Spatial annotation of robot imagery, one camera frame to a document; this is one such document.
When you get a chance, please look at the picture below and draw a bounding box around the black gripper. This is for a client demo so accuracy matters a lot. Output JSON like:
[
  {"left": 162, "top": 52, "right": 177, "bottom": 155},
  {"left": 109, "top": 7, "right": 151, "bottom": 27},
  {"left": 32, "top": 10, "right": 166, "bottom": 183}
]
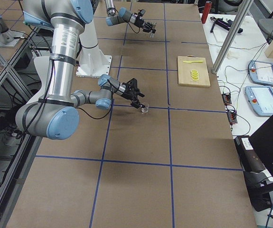
[
  {"left": 121, "top": 78, "right": 144, "bottom": 109},
  {"left": 132, "top": 9, "right": 157, "bottom": 34}
]

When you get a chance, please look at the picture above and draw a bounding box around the steel jigger measuring cup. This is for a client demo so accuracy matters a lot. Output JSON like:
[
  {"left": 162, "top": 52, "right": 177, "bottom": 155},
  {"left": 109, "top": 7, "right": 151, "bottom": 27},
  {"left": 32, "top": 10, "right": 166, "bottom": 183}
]
[{"left": 150, "top": 21, "right": 156, "bottom": 38}]

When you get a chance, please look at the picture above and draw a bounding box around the clear glass cup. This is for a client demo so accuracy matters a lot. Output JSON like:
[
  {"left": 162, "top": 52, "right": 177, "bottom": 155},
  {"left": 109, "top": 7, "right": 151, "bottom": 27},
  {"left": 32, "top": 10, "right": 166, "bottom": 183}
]
[{"left": 141, "top": 103, "right": 149, "bottom": 114}]

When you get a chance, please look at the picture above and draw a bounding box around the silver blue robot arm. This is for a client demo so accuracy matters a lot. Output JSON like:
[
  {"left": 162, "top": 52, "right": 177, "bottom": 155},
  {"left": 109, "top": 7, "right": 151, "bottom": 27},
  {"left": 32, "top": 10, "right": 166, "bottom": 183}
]
[
  {"left": 105, "top": 0, "right": 156, "bottom": 37},
  {"left": 16, "top": 0, "right": 142, "bottom": 140}
]

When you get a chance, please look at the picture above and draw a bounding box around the yellow plastic knife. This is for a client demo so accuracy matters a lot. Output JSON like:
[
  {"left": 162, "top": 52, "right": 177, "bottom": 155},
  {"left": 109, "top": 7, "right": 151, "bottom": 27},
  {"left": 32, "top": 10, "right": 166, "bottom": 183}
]
[{"left": 182, "top": 60, "right": 204, "bottom": 64}]

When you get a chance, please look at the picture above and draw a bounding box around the wooden cutting board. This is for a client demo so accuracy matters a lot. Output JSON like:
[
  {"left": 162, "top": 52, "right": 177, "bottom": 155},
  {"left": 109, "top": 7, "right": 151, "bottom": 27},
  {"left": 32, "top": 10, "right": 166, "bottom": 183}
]
[{"left": 177, "top": 56, "right": 210, "bottom": 87}]

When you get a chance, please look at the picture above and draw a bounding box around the lemon slice nearest knife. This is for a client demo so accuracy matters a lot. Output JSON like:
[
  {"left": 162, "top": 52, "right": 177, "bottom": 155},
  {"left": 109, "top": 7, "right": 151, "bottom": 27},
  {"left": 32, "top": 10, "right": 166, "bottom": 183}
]
[{"left": 190, "top": 69, "right": 198, "bottom": 74}]

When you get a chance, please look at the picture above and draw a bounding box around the red cylinder bottle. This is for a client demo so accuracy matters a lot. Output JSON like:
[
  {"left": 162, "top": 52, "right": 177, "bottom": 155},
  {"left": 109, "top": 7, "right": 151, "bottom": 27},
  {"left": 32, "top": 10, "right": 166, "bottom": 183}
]
[{"left": 201, "top": 0, "right": 212, "bottom": 24}]

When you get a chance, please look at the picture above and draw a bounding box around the upper teach pendant tablet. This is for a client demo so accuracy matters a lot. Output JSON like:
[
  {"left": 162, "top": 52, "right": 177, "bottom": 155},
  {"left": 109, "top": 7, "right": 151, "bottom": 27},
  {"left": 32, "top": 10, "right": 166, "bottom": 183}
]
[{"left": 248, "top": 60, "right": 273, "bottom": 86}]

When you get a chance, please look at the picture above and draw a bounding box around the teach pendant tablet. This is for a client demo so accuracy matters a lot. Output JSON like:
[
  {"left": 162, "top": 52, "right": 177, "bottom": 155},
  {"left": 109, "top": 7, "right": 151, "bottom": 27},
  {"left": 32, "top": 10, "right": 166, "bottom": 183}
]
[
  {"left": 248, "top": 60, "right": 273, "bottom": 86},
  {"left": 245, "top": 85, "right": 273, "bottom": 117}
]

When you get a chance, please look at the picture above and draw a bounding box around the lower teach pendant tablet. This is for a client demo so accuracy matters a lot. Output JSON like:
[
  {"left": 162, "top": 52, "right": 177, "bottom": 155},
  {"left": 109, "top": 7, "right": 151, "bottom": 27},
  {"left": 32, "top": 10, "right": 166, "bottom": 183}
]
[{"left": 245, "top": 85, "right": 273, "bottom": 117}]

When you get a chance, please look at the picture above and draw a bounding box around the black monitor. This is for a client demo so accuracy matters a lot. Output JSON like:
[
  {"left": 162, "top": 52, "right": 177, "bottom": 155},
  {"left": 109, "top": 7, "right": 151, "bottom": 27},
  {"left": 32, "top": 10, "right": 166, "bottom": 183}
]
[{"left": 234, "top": 115, "right": 273, "bottom": 211}]

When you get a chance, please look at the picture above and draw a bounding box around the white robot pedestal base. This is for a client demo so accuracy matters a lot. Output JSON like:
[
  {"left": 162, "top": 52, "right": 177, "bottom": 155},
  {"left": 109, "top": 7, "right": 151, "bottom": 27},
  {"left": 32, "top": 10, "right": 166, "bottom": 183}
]
[{"left": 76, "top": 20, "right": 112, "bottom": 77}]

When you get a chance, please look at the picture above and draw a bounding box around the aluminium frame post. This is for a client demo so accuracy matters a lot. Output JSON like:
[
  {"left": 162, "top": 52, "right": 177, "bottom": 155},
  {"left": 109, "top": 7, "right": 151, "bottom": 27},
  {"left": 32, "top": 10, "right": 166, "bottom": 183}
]
[{"left": 212, "top": 0, "right": 254, "bottom": 74}]

